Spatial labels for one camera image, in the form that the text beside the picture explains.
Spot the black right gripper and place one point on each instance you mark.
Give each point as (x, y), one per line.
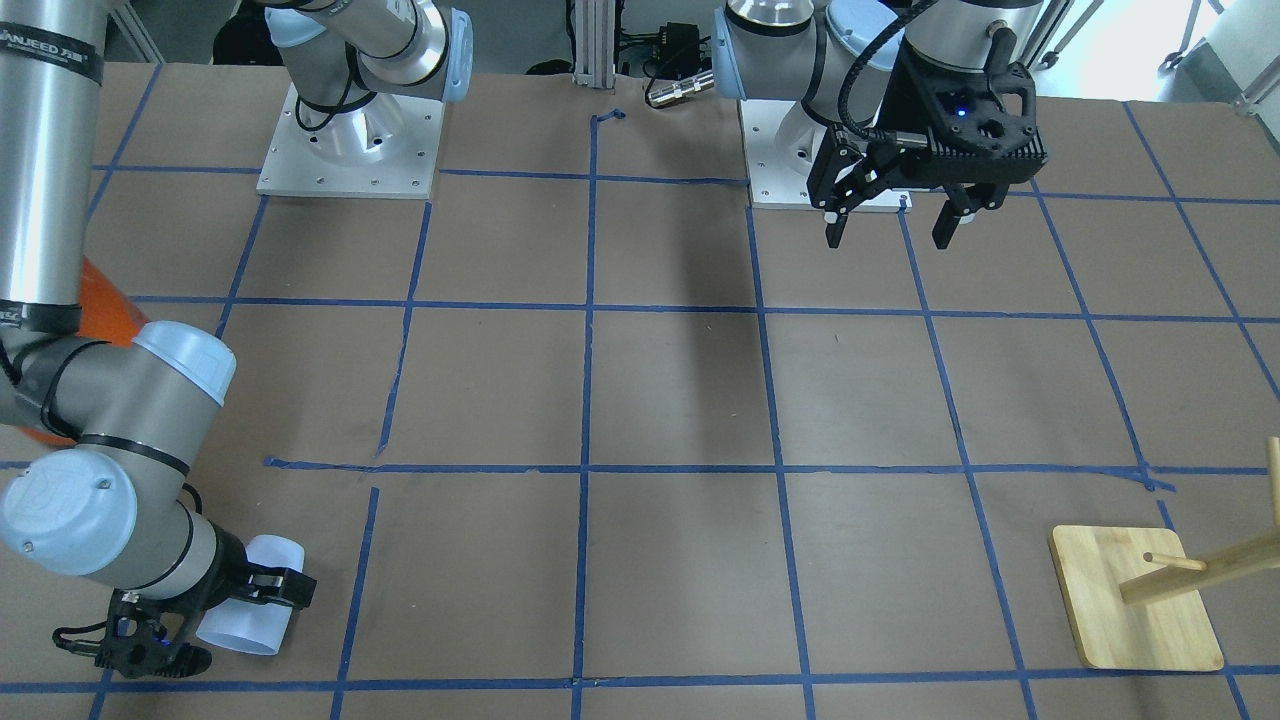
(222, 571)

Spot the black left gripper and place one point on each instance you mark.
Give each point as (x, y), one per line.
(916, 93)

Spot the white paper cup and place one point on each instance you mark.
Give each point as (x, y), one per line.
(247, 627)

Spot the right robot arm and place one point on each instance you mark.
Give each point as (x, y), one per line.
(107, 508)

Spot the wooden cup rack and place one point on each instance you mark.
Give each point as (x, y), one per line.
(1133, 595)

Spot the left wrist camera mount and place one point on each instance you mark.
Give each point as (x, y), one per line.
(980, 127)

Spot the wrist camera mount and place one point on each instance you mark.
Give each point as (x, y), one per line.
(980, 127)
(141, 637)

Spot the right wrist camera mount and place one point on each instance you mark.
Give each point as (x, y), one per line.
(141, 637)

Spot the aluminium frame post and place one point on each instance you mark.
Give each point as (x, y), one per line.
(595, 28)

